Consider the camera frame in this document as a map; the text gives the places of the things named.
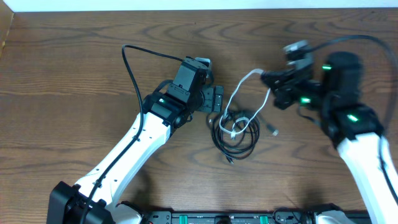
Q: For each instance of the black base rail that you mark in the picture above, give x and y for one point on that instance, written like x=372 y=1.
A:
x=281 y=215

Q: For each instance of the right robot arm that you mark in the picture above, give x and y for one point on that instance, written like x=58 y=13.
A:
x=353 y=127

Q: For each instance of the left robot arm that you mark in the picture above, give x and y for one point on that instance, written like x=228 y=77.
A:
x=94 y=198

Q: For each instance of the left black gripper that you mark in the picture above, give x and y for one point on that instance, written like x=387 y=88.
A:
x=214 y=98

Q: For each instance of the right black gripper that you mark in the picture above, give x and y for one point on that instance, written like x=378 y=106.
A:
x=286 y=86

